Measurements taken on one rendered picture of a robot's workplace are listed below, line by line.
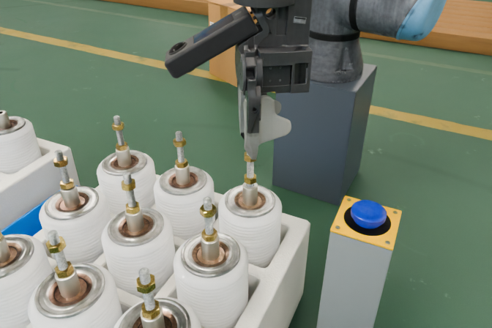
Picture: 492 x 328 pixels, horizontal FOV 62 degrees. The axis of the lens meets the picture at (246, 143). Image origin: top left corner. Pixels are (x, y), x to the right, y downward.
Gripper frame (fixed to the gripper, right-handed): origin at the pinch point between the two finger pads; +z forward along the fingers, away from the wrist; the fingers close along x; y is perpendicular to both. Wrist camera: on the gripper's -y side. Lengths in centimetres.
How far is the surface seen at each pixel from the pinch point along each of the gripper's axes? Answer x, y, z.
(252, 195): -1.1, 0.9, 8.2
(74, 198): 2.8, -24.8, 8.7
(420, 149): 46, 60, 35
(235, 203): -0.4, -1.6, 9.9
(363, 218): -14.6, 11.1, 2.2
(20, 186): 21.5, -40.4, 18.7
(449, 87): 88, 95, 35
